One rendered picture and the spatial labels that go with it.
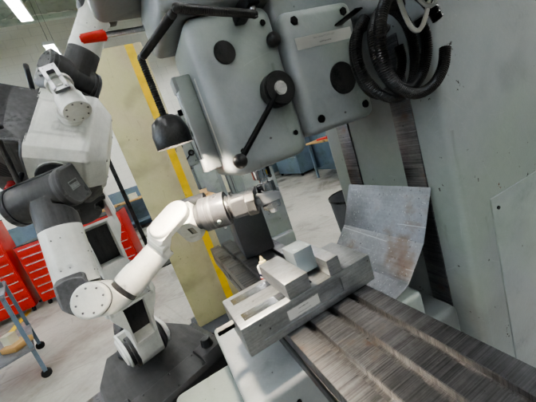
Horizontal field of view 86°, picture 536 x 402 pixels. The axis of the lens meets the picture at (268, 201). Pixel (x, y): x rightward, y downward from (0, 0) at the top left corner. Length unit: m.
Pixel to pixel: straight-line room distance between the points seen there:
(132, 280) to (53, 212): 0.23
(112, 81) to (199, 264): 1.53
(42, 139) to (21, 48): 9.70
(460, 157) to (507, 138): 0.19
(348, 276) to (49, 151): 0.79
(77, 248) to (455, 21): 0.98
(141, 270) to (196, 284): 1.85
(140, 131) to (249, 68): 1.84
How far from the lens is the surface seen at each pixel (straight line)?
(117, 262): 1.25
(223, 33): 0.65
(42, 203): 0.82
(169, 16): 0.51
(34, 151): 0.92
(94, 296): 0.74
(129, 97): 2.46
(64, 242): 0.79
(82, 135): 0.93
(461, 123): 0.81
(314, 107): 0.67
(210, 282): 2.60
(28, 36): 10.67
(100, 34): 0.83
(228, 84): 0.62
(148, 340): 1.46
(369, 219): 0.98
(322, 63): 0.71
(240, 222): 1.08
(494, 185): 0.92
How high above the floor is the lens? 1.38
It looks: 12 degrees down
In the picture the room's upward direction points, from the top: 19 degrees counter-clockwise
